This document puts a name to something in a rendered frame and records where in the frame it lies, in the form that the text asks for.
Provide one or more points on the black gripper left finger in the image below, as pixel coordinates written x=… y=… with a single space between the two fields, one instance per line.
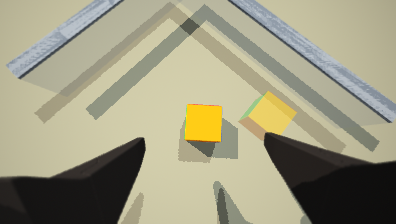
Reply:
x=94 y=192

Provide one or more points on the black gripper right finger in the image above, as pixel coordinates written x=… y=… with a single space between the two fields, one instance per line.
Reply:
x=333 y=188

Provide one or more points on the transparent green and yellow cube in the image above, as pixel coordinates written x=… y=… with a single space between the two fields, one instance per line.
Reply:
x=267 y=114

